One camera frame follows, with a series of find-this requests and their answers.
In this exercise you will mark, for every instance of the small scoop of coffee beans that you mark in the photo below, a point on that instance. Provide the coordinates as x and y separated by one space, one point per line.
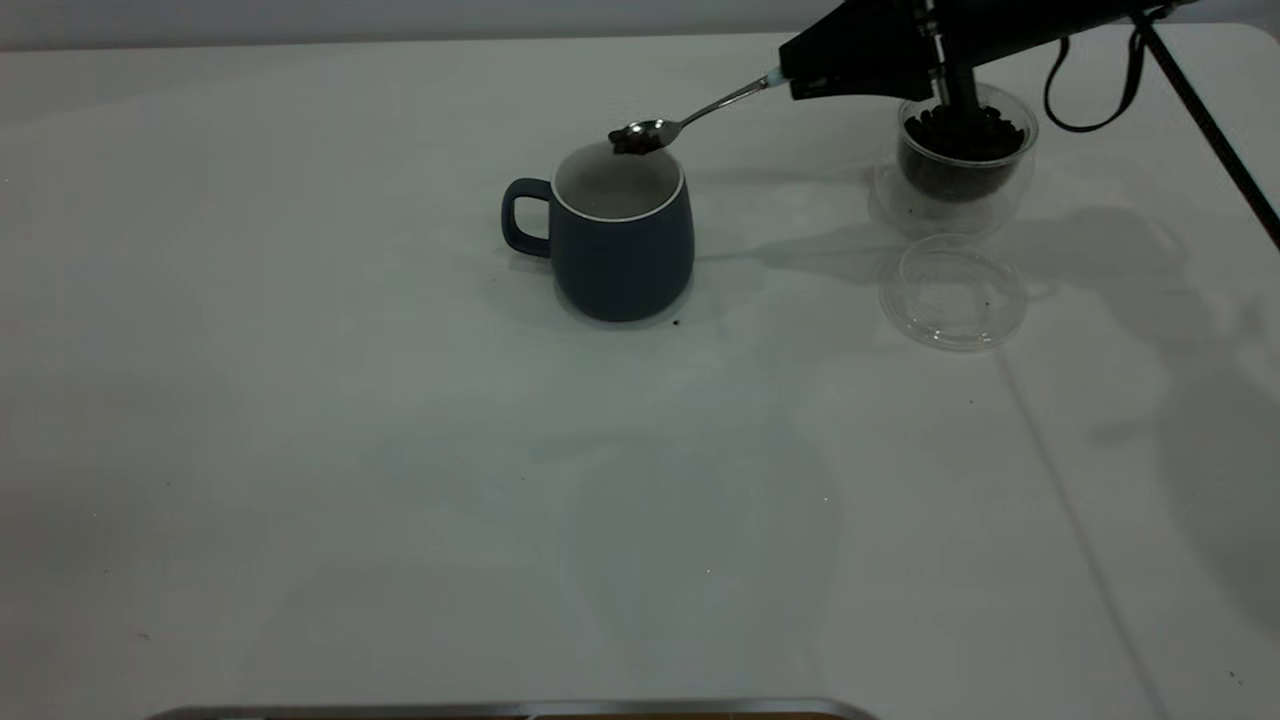
635 142

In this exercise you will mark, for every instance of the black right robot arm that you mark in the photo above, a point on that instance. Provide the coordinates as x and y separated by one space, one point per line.
1110 12

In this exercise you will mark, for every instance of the roasted coffee beans pile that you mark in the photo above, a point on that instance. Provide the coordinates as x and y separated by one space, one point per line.
940 165

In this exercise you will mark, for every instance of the clear round glass lid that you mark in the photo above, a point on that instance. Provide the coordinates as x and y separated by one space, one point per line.
950 300

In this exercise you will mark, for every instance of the dark grey ceramic mug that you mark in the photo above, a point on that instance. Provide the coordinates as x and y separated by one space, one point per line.
620 270

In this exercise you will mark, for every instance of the clear double-wall glass jar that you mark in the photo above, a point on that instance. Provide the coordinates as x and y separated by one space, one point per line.
925 215

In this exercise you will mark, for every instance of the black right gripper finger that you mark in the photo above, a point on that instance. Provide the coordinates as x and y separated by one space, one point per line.
860 45
870 87

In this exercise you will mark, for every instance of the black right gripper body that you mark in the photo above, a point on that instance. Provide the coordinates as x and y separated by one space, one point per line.
1000 25

